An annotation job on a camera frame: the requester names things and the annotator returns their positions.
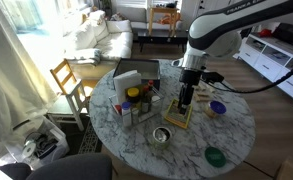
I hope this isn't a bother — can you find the white napkin stack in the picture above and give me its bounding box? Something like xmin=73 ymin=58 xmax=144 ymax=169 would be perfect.
xmin=113 ymin=69 xmax=143 ymax=106

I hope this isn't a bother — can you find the small wooden chair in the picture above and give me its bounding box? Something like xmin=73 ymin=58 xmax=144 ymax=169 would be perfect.
xmin=49 ymin=58 xmax=91 ymax=132

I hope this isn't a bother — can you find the white low cabinet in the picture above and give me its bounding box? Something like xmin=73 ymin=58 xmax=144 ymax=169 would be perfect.
xmin=232 ymin=31 xmax=293 ymax=104

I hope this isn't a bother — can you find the navy cardboard box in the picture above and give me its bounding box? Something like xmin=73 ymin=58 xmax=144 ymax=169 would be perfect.
xmin=112 ymin=58 xmax=161 ymax=90

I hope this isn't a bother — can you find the wooden block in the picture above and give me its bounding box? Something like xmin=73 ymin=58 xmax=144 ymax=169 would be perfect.
xmin=194 ymin=95 xmax=210 ymax=103
xmin=195 ymin=90 xmax=214 ymax=98
xmin=199 ymin=84 xmax=217 ymax=93

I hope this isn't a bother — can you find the black coffee table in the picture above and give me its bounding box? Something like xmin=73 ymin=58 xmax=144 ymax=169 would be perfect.
xmin=136 ymin=29 xmax=190 ymax=54

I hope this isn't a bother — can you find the red cap sauce bottle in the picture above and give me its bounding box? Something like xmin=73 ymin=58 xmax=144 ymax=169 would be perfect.
xmin=147 ymin=79 xmax=155 ymax=98

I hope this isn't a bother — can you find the red item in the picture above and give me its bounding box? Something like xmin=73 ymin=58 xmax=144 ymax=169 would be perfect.
xmin=258 ymin=28 xmax=273 ymax=38

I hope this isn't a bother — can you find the clear condiment caddy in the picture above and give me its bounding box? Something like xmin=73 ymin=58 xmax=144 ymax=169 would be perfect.
xmin=108 ymin=84 xmax=165 ymax=128

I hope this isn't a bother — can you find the white curtain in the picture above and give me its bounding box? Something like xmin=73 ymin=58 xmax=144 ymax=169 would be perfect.
xmin=0 ymin=0 xmax=59 ymax=161

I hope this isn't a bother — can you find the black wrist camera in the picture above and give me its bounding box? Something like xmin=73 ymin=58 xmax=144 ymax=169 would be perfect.
xmin=200 ymin=70 xmax=226 ymax=85

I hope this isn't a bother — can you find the green plastic lid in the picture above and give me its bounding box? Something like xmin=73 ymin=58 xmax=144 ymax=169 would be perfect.
xmin=204 ymin=146 xmax=227 ymax=169

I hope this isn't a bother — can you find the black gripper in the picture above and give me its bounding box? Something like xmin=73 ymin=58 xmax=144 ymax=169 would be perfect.
xmin=178 ymin=69 xmax=204 ymax=116

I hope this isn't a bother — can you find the jar with red lid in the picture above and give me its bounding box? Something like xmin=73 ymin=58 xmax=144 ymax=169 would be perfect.
xmin=114 ymin=104 xmax=123 ymax=117

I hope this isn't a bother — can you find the clear plastic storage bin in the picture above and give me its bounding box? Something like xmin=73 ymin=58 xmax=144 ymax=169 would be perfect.
xmin=20 ymin=128 xmax=70 ymax=171

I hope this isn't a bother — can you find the dark grey office chair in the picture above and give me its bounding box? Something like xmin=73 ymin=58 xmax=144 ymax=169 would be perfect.
xmin=0 ymin=152 xmax=114 ymax=180

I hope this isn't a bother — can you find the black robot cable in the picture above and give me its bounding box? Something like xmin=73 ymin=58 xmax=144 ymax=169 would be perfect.
xmin=202 ymin=56 xmax=293 ymax=95

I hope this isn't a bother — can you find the small clear shaker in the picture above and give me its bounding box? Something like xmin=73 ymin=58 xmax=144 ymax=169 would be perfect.
xmin=131 ymin=107 xmax=140 ymax=125

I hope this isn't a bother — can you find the black television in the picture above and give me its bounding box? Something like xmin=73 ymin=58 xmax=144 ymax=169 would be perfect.
xmin=272 ymin=22 xmax=293 ymax=51

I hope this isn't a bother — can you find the patterned floor mat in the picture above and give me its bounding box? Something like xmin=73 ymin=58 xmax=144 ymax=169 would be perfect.
xmin=77 ymin=119 xmax=104 ymax=155

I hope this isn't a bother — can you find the low grey side table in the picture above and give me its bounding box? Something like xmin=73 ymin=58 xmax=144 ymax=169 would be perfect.
xmin=46 ymin=94 xmax=84 ymax=126

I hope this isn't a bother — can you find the jar with blue lid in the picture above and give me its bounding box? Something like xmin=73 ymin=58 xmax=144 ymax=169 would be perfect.
xmin=204 ymin=100 xmax=228 ymax=118

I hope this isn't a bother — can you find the light grey armchair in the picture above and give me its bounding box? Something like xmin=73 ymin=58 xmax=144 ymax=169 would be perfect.
xmin=114 ymin=6 xmax=149 ymax=30

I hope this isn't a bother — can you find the orange object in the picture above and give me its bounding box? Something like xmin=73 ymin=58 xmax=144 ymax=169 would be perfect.
xmin=159 ymin=12 xmax=182 ymax=26

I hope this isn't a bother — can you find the small white bottle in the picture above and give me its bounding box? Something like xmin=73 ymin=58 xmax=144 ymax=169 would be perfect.
xmin=150 ymin=95 xmax=162 ymax=113

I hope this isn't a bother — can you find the dark bottle red cap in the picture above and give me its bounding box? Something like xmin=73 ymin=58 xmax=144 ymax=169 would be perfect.
xmin=141 ymin=85 xmax=152 ymax=114

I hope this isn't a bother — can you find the tall wooden side table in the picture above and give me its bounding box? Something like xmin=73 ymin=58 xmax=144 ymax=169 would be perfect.
xmin=148 ymin=6 xmax=180 ymax=37

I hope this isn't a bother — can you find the white sofa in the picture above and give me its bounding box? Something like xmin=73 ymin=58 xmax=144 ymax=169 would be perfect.
xmin=64 ymin=9 xmax=134 ymax=66

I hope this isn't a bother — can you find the brown cardboard box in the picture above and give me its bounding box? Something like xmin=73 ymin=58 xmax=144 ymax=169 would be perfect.
xmin=274 ymin=155 xmax=293 ymax=180

